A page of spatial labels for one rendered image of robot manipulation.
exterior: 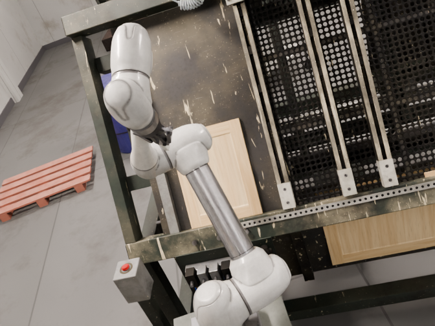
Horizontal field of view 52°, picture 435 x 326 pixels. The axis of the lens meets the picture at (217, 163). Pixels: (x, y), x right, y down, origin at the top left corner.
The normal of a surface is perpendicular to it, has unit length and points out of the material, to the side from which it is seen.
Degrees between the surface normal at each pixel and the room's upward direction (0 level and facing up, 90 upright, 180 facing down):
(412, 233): 90
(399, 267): 0
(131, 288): 90
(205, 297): 5
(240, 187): 59
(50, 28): 90
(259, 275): 52
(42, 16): 90
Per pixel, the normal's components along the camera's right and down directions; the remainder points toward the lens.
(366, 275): -0.31, -0.79
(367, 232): -0.03, 0.57
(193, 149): 0.25, -0.07
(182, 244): -0.18, 0.08
